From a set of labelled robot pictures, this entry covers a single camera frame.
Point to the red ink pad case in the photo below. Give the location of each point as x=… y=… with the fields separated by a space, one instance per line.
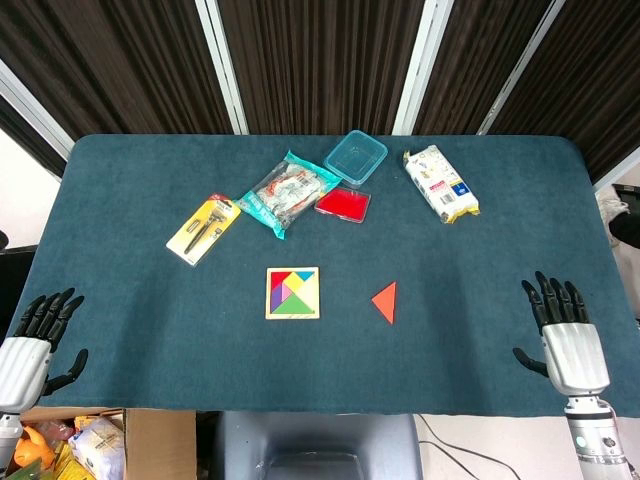
x=344 y=204

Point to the white metal stand leg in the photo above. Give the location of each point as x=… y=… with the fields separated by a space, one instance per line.
x=420 y=65
x=222 y=65
x=520 y=70
x=35 y=120

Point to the red tangram triangle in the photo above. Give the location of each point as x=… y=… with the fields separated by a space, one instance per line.
x=279 y=278

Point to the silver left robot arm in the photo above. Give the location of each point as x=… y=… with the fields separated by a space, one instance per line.
x=7 y=435

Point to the green tangram triangle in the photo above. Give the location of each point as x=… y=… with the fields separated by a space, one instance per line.
x=296 y=308

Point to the white plastic bag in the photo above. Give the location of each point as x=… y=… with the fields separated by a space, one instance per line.
x=100 y=447

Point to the yellow tool blister pack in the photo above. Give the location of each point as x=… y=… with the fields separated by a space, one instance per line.
x=202 y=230

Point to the purple tangram parallelogram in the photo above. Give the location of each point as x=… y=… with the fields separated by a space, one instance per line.
x=277 y=300

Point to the brown cardboard box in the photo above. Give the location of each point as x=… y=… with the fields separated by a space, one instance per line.
x=160 y=445

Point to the black chair beside table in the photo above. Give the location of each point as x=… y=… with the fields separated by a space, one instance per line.
x=12 y=285

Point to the blue tangram triangle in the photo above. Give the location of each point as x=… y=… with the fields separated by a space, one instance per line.
x=306 y=275

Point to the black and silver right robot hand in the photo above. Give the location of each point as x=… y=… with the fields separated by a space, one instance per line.
x=575 y=357

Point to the white crumpled cloth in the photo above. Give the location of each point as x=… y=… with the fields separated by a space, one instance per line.
x=611 y=210

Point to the wooden tangram tray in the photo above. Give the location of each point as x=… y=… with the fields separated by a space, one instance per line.
x=268 y=300

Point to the teal clear snack bag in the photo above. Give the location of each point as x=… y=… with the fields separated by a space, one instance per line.
x=282 y=195

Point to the yellow tangram piece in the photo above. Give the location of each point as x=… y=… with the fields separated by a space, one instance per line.
x=296 y=286

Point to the yellow packet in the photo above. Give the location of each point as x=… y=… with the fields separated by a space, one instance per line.
x=70 y=465

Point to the white printed snack package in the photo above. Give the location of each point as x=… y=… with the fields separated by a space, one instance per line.
x=440 y=185

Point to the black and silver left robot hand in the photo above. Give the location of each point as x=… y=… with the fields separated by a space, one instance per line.
x=22 y=365

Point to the black object beside table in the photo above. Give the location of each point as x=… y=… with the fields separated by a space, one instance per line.
x=629 y=225

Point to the clear container with teal lid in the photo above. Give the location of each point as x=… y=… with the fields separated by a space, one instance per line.
x=356 y=157

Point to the red triangle piece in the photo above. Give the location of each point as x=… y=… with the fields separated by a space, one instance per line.
x=387 y=302

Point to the orange plastic toy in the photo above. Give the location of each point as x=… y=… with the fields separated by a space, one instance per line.
x=32 y=450

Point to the pink tangram triangle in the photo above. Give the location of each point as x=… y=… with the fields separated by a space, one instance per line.
x=286 y=294

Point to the teal blue table cloth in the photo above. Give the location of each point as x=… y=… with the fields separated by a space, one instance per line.
x=200 y=360

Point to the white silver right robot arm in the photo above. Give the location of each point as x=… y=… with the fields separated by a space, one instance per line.
x=597 y=435

